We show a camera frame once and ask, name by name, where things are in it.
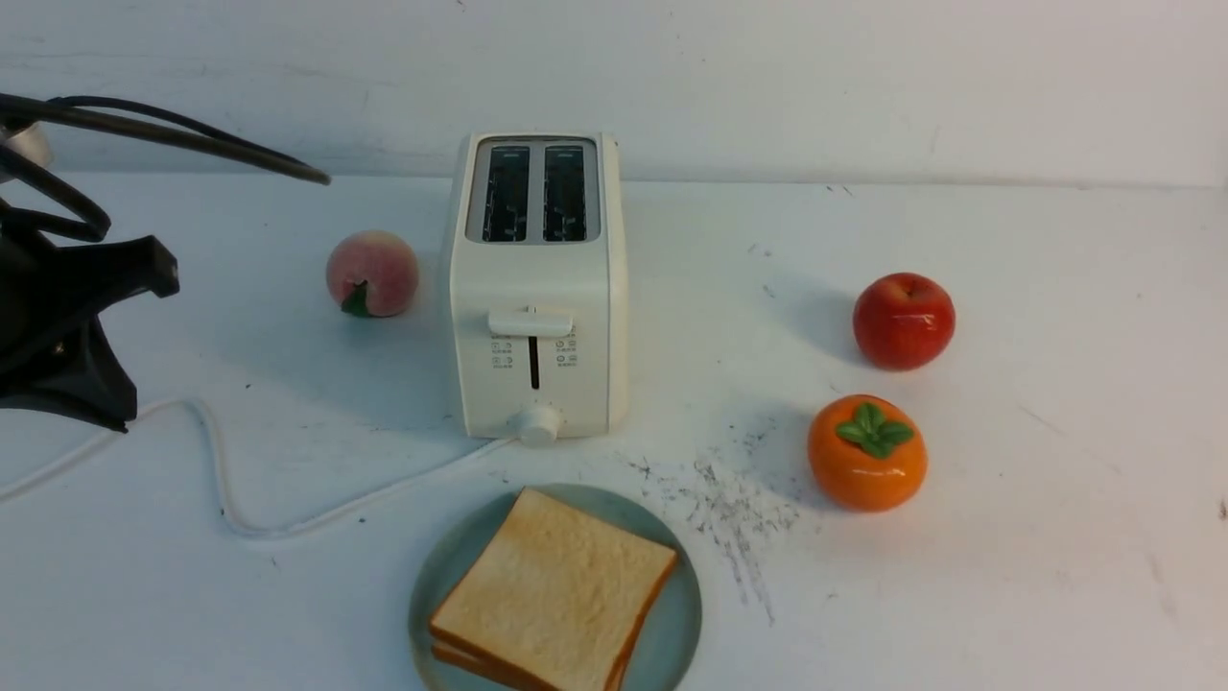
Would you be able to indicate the white two-slot toaster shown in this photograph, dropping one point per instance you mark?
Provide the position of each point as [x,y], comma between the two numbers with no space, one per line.
[533,287]

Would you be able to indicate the red apple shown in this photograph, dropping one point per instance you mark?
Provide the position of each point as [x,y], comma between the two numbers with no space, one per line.
[903,321]

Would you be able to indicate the toast slice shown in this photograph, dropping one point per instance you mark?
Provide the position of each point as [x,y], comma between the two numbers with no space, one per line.
[558,594]
[495,672]

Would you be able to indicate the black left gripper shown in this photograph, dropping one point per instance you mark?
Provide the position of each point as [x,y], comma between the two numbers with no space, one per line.
[56,356]

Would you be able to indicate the orange persimmon with green leaf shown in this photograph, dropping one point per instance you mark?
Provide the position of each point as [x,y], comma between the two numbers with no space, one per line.
[866,454]

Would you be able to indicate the pale green round plate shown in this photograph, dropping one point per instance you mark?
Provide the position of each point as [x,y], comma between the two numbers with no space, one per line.
[659,659]

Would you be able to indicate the pink peach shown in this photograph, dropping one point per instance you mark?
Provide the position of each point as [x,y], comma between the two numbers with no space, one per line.
[372,274]

